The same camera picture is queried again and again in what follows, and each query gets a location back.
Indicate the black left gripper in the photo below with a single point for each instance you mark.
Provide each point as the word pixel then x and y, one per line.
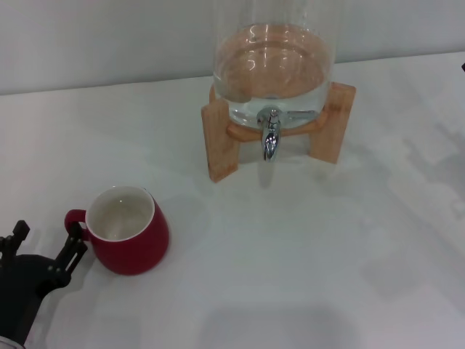
pixel 25 280

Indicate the red cup with white inside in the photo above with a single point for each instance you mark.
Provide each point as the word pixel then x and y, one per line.
pixel 141 247

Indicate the chrome faucet with lever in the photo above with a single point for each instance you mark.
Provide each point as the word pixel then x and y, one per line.
pixel 269 140

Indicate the clear glass water dispenser jar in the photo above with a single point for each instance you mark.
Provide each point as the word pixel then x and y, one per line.
pixel 272 54

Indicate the wooden dispenser stand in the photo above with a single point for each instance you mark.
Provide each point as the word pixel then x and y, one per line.
pixel 221 145

